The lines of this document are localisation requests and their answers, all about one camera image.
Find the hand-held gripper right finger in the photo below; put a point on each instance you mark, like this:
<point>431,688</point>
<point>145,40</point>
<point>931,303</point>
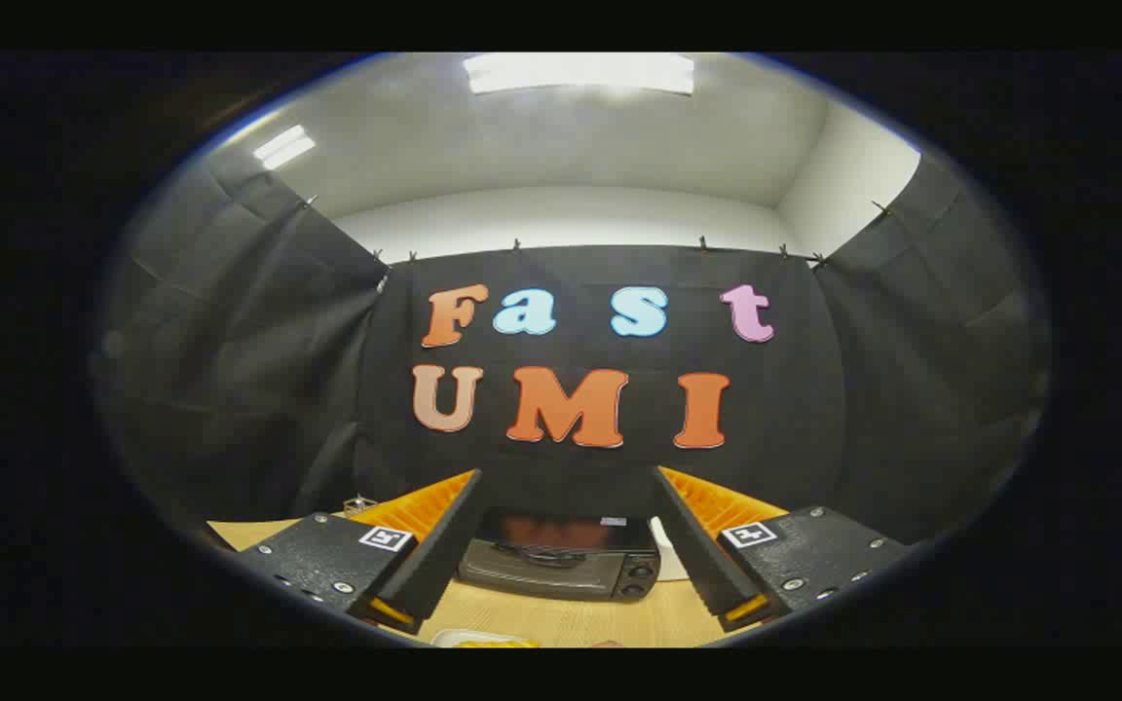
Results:
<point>697,555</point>

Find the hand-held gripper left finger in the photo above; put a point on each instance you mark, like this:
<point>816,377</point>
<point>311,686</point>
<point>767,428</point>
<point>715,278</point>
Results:
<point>444,555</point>

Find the yellow croissant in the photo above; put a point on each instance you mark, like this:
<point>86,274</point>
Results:
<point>498,644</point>

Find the black toaster oven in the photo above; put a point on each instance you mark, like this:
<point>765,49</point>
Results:
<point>561,574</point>

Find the white box appliance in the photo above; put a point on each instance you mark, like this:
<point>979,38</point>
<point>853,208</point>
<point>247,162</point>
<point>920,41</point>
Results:
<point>665,550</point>

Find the white plate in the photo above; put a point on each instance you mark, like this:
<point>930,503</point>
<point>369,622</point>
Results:
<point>446,638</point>

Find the small ceiling light panel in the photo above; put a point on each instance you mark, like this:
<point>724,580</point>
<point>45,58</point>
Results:
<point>283,147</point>

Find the large ceiling light panel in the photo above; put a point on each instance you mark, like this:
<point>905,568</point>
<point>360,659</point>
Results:
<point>580,73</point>

